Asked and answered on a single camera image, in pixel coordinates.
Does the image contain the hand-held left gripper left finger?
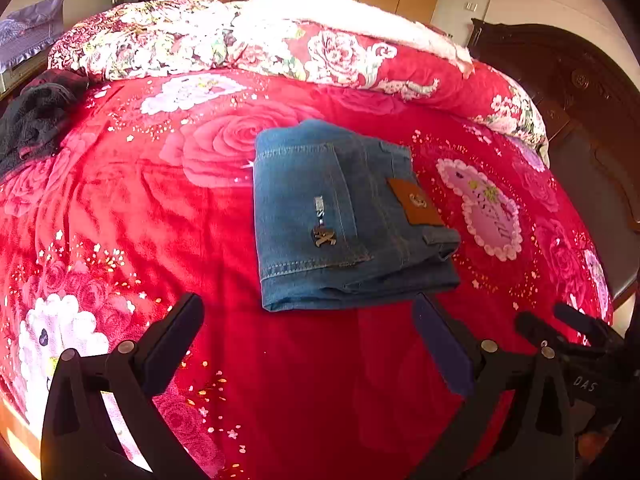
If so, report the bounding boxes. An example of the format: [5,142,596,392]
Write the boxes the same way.
[40,292,211,480]

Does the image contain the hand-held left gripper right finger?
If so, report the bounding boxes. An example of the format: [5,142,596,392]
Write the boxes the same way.
[407,292,591,480]

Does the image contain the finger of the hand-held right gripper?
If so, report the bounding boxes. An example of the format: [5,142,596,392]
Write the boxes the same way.
[515,311,556,349]
[554,302,626,349]

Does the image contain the blue denim pants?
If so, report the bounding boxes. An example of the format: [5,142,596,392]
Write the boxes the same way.
[252,120,462,312]

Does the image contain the red rose print blanket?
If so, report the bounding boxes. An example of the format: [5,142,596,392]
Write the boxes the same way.
[0,67,615,480]

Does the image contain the dark wooden headboard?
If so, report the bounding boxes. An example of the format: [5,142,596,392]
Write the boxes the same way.
[467,17,640,306]

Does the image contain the dark cloth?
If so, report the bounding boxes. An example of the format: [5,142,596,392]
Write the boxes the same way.
[0,70,91,176]

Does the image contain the floral quilt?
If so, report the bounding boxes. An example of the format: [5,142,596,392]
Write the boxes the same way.
[47,0,550,161]

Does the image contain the purple storage box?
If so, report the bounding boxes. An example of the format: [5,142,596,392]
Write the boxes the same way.
[0,0,66,73]

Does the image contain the white fleece blanket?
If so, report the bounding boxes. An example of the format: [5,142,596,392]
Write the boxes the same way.
[232,0,473,78]

